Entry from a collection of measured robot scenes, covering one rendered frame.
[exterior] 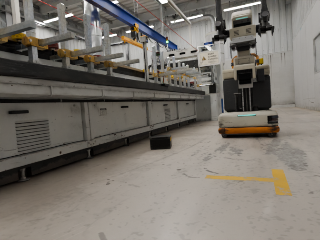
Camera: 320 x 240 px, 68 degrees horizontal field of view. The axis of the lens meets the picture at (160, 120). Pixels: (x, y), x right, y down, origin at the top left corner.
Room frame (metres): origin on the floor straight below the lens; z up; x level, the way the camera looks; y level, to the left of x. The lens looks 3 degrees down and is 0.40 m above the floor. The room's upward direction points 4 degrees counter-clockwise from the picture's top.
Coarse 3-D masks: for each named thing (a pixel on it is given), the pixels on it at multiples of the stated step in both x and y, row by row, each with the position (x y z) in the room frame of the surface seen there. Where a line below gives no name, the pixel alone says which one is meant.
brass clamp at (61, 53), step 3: (60, 51) 1.55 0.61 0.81; (63, 51) 1.55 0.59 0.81; (66, 51) 1.57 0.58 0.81; (69, 51) 1.60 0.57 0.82; (60, 54) 1.55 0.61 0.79; (63, 54) 1.55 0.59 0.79; (66, 54) 1.57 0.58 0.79; (69, 54) 1.59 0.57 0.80; (60, 57) 1.58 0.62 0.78; (69, 57) 1.60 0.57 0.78; (72, 57) 1.62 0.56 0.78; (75, 57) 1.65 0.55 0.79
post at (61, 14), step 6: (60, 6) 1.57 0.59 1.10; (60, 12) 1.58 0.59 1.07; (60, 18) 1.58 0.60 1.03; (60, 24) 1.58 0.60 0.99; (66, 24) 1.60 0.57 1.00; (60, 30) 1.58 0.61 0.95; (66, 30) 1.60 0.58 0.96; (60, 42) 1.59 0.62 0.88; (66, 42) 1.59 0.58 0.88; (66, 48) 1.59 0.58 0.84; (66, 60) 1.58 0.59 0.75
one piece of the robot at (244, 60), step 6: (252, 24) 2.57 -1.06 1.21; (258, 24) 2.57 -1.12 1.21; (228, 30) 2.68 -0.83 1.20; (234, 30) 2.64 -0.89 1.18; (240, 30) 2.61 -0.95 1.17; (246, 30) 2.60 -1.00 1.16; (252, 30) 2.57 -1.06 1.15; (228, 36) 2.69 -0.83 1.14; (234, 36) 2.64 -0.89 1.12; (240, 36) 2.62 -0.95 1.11; (240, 54) 2.65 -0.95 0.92; (246, 54) 2.63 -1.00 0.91; (234, 60) 2.65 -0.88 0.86; (240, 60) 2.63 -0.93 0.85; (246, 60) 2.61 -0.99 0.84; (252, 60) 2.58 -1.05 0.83; (234, 66) 2.62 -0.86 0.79; (240, 66) 2.59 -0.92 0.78; (246, 66) 2.57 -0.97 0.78; (252, 66) 2.55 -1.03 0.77; (234, 72) 2.62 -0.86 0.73; (252, 72) 2.59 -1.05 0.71; (234, 78) 2.64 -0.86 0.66
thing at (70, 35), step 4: (68, 32) 1.29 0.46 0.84; (72, 32) 1.30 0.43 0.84; (56, 36) 1.33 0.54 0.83; (60, 36) 1.31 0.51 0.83; (64, 36) 1.30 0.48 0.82; (68, 36) 1.29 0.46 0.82; (72, 36) 1.29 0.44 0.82; (40, 40) 1.37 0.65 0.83; (44, 40) 1.36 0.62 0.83; (48, 40) 1.35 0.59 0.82; (52, 40) 1.34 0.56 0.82; (56, 40) 1.33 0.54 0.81; (60, 40) 1.33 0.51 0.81; (64, 40) 1.33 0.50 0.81; (20, 44) 1.43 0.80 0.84; (40, 44) 1.37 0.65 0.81; (44, 44) 1.37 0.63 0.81; (48, 44) 1.38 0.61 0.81; (16, 48) 1.45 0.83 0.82; (20, 48) 1.44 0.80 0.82; (24, 48) 1.43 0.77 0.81
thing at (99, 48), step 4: (88, 48) 1.55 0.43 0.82; (92, 48) 1.54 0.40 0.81; (96, 48) 1.53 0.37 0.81; (100, 48) 1.52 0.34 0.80; (72, 52) 1.60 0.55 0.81; (76, 52) 1.59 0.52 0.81; (80, 52) 1.58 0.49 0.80; (84, 52) 1.57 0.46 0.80; (88, 52) 1.55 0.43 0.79; (92, 52) 1.56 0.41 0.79; (52, 56) 1.67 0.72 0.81; (56, 56) 1.66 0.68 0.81; (72, 56) 1.62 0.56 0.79; (76, 56) 1.63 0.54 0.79; (52, 60) 1.70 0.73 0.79
